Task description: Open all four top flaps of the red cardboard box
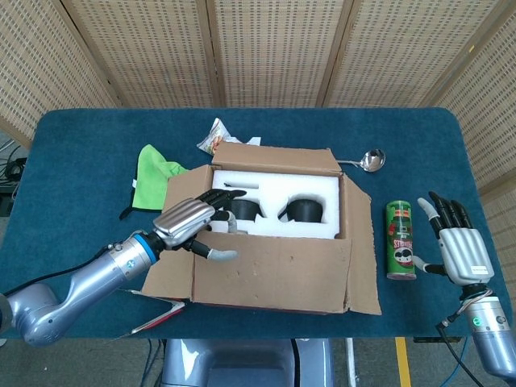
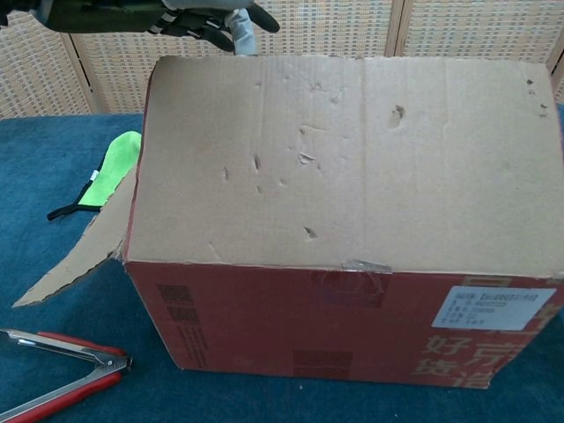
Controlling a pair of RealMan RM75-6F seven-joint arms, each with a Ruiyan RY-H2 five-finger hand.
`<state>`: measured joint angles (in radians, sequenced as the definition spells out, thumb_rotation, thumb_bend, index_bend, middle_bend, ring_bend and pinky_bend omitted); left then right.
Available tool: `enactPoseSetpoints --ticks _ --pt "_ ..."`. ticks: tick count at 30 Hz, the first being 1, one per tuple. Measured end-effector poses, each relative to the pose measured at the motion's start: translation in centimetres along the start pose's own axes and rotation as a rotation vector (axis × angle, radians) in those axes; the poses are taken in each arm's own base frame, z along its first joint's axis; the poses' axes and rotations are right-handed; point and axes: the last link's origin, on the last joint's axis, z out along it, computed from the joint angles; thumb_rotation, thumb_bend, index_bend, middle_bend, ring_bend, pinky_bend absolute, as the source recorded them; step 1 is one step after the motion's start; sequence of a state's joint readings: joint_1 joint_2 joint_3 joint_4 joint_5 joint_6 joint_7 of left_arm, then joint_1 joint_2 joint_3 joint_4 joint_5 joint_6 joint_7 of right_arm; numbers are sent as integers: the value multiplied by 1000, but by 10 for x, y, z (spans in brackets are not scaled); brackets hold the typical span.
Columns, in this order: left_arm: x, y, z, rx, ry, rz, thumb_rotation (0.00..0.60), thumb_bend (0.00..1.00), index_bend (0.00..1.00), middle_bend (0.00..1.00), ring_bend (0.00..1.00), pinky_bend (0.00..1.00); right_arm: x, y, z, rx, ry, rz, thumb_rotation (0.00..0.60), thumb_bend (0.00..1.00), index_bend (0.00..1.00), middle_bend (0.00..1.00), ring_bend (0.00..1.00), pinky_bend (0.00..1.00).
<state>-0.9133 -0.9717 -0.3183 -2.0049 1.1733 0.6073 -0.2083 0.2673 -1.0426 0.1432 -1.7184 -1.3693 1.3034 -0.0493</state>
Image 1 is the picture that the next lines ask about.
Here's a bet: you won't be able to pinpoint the woven bamboo folding screen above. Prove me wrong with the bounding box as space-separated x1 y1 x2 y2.
0 0 516 291

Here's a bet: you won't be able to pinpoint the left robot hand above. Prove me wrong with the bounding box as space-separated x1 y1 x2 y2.
152 189 248 264

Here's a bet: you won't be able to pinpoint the colourful toy at right edge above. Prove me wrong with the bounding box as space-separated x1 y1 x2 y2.
385 200 418 282

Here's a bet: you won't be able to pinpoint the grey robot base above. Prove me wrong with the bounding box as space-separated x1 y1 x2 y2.
160 337 336 387

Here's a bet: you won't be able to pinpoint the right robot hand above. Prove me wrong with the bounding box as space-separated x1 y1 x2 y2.
410 191 497 289

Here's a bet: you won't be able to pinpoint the black tea pitcher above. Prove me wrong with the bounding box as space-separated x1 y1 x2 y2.
277 195 326 224

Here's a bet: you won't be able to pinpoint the metal ladle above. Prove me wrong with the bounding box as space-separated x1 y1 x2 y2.
336 148 387 174

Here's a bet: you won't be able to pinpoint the black teapot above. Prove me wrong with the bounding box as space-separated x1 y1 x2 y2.
228 198 264 223

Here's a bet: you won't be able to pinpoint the red handled metal tongs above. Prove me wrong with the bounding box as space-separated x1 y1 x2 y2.
106 288 187 340

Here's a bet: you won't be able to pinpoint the blue table cover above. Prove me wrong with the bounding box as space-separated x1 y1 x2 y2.
0 106 506 342

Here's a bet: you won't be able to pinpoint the black floor cable bundle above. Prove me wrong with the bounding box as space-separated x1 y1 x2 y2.
0 136 29 217

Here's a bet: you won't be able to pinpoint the white table leg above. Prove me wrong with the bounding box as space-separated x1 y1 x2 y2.
345 337 358 387

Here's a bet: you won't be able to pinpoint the printed snack packet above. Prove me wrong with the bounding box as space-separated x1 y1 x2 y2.
196 117 243 156

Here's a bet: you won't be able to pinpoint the green microfiber cloth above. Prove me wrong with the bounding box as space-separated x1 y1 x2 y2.
119 144 191 221

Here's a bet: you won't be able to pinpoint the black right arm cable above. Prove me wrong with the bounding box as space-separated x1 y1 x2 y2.
437 300 509 387

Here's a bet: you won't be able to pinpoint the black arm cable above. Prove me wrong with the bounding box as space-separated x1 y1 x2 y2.
0 243 122 298
437 300 509 387

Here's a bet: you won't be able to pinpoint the white foam insert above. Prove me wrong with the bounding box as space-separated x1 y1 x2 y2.
208 169 344 240

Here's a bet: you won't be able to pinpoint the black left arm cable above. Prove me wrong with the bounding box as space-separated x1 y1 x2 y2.
0 243 122 298

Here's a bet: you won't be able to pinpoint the red cardboard box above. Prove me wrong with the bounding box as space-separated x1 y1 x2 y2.
140 140 383 317

